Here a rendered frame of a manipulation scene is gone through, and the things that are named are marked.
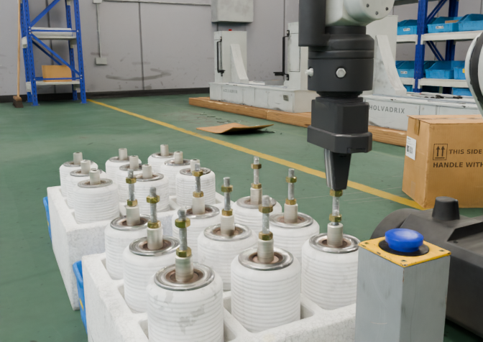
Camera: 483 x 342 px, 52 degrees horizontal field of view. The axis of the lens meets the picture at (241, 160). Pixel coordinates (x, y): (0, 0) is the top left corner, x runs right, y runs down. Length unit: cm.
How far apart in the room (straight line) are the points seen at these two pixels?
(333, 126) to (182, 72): 679
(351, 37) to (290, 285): 33
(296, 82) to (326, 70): 342
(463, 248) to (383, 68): 261
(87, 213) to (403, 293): 74
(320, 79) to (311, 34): 6
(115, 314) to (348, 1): 51
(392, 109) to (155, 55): 467
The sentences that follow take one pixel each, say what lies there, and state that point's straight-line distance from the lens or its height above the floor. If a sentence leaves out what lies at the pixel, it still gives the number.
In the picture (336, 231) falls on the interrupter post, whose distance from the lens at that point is 73.
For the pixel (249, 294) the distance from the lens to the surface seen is 66.
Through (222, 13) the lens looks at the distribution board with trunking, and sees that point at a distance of 748.
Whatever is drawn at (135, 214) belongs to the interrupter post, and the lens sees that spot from 83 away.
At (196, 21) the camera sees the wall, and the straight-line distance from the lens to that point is 753.
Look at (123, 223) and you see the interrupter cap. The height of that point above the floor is 25.
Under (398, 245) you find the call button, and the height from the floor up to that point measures 32.
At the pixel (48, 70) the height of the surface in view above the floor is 39.
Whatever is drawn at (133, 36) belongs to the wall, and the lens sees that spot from 718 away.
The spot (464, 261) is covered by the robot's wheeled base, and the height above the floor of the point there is 17.
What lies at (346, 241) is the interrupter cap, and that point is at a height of 25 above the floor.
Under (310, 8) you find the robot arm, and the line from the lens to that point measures 64.
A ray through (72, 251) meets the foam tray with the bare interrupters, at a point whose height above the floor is 13.
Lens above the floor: 52
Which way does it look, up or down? 12 degrees down
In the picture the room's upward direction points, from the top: 1 degrees counter-clockwise
